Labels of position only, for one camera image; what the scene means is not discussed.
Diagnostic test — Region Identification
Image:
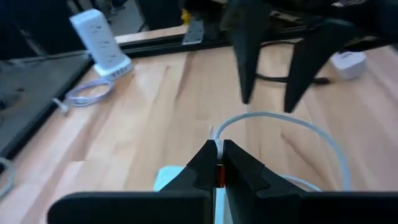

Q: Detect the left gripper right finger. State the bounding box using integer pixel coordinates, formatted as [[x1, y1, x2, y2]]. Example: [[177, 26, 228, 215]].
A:
[[222, 139, 398, 224]]

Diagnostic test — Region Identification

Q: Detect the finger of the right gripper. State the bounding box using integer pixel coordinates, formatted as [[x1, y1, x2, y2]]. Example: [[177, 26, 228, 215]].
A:
[[284, 17, 358, 114], [228, 0, 275, 105]]

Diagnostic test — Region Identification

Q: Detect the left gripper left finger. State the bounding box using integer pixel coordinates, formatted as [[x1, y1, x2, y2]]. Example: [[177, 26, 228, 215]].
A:
[[46, 139, 218, 224]]

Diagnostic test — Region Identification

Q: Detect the mint green power cube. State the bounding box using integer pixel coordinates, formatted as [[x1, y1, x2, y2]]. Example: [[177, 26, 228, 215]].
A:
[[153, 166, 233, 224]]

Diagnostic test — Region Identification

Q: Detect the black USB cable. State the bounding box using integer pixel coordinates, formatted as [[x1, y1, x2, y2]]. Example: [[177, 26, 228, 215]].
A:
[[255, 40, 331, 85]]

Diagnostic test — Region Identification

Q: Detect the white USB cable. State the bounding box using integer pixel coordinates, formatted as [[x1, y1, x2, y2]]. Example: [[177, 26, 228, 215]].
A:
[[208, 111, 353, 192]]

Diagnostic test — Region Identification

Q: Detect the lavender USB cable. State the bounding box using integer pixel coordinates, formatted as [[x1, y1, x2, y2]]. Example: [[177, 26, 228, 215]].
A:
[[51, 77, 115, 115]]

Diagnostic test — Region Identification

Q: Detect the white tower power strip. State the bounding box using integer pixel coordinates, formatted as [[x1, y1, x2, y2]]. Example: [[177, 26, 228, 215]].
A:
[[68, 8, 134, 78]]

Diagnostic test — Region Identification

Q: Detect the yellow plug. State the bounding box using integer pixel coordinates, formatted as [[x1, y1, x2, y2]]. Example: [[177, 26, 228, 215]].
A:
[[181, 8, 191, 26]]

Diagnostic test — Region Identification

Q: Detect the grey metal bracket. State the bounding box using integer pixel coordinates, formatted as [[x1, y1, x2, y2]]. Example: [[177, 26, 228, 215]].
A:
[[182, 17, 206, 46]]

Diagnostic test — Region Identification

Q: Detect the black aluminium table frame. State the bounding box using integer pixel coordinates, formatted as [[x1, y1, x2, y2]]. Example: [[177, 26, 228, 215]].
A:
[[0, 24, 398, 162]]

